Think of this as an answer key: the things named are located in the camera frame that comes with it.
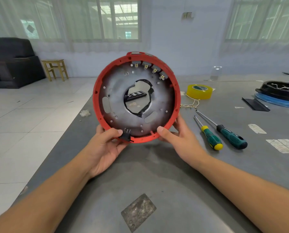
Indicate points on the person's right hand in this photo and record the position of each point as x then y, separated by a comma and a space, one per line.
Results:
185, 145

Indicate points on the person's left hand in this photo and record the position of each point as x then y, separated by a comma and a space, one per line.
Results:
103, 152

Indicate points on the small black plug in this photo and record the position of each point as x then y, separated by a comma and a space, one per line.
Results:
125, 137

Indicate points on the dark green black screwdriver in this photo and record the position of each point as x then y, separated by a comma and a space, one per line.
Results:
231, 139

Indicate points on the black metal round plate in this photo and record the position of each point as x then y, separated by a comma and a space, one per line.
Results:
115, 94

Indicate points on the person's left forearm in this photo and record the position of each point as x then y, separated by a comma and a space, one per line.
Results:
42, 203

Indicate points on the person's right forearm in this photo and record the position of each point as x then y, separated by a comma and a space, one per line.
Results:
248, 196

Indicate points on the yellow tape roll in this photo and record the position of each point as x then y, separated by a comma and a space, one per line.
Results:
199, 94

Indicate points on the black bit set case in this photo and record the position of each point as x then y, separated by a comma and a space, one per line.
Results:
136, 95

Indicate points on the clear acrylic stand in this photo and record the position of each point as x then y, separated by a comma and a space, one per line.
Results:
214, 76

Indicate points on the black flat plate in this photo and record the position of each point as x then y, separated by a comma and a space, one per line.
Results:
254, 104

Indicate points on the wooden stool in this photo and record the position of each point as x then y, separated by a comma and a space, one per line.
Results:
53, 61

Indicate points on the black round housing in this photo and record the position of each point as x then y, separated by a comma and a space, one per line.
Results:
277, 94

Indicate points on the wide sheer curtain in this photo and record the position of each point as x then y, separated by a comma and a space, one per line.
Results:
86, 46

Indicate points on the narrow sheer curtain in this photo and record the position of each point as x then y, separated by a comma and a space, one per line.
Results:
253, 46

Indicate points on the black armchair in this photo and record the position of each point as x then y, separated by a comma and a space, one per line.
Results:
15, 67

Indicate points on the wide window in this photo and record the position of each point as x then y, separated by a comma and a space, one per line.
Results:
120, 19

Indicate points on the narrow window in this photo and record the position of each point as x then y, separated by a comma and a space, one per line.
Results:
260, 21

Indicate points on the wall switch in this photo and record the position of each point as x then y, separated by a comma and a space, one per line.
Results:
188, 15

